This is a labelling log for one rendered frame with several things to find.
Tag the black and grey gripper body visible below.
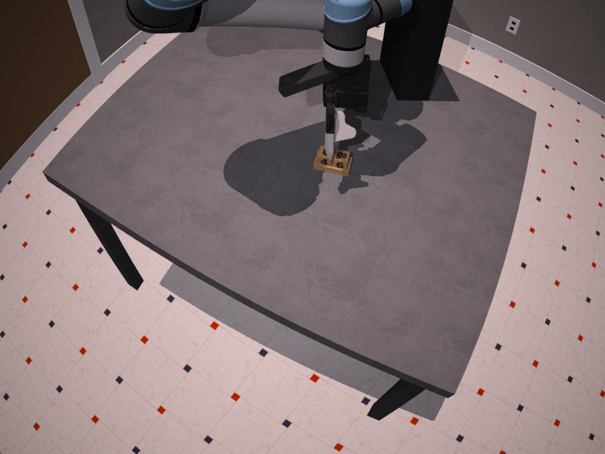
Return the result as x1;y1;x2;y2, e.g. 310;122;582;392
323;54;371;113

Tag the brown rectangular tray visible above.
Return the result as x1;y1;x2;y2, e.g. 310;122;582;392
313;156;352;177

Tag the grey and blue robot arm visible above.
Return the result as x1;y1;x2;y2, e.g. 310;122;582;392
124;0;413;97

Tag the wooden calendar cube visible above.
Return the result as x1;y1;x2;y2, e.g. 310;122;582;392
317;145;334;167
332;149;350;170

